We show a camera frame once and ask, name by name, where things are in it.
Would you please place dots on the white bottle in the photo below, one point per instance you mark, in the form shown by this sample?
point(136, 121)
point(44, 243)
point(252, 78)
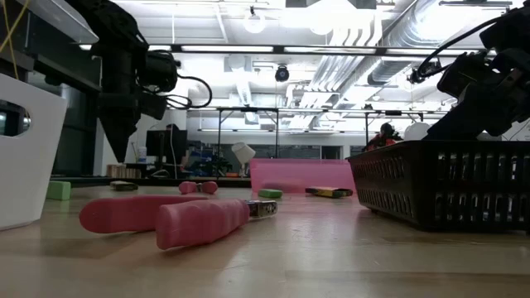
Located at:
point(141, 155)

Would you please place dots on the white desk lamp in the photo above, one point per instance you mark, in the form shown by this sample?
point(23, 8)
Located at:
point(243, 154)

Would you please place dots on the black computer monitor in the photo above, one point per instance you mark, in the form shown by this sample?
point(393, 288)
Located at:
point(165, 145)

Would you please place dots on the person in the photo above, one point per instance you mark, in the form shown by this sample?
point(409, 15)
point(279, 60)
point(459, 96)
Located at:
point(383, 140)

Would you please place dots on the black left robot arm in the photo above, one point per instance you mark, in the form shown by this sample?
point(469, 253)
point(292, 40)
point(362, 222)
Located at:
point(120, 62)

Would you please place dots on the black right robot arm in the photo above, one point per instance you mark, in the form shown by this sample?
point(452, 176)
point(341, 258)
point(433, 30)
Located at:
point(509, 29)

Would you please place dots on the black aluminium table frame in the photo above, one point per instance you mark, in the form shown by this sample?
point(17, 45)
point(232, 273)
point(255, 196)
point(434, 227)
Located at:
point(165, 181)

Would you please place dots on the silver ventilation duct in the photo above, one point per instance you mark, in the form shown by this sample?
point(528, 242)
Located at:
point(406, 37)

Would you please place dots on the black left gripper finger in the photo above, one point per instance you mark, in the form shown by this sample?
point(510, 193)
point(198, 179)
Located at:
point(120, 136)

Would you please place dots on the green eraser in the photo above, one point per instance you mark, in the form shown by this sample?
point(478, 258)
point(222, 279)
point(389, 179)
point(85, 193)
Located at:
point(270, 193)
point(58, 190)

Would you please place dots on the wooden block stack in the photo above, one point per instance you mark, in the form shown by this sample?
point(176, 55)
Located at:
point(120, 170)

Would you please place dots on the black mesh basket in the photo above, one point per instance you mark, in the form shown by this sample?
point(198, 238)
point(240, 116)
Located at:
point(435, 186)

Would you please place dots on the white plastic tray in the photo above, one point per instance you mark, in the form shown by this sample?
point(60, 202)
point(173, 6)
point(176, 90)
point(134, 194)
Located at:
point(29, 174)

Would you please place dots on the black ceiling spotlight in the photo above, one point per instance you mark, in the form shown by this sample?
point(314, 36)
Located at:
point(282, 73)

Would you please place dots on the pink translucent bin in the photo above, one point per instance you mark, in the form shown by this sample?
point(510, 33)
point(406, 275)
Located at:
point(298, 171)

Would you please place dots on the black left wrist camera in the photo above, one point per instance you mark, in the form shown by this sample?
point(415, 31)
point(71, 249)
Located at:
point(153, 105)

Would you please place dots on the long ceiling strip light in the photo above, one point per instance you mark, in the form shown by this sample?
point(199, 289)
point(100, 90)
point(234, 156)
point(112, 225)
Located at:
point(227, 48)

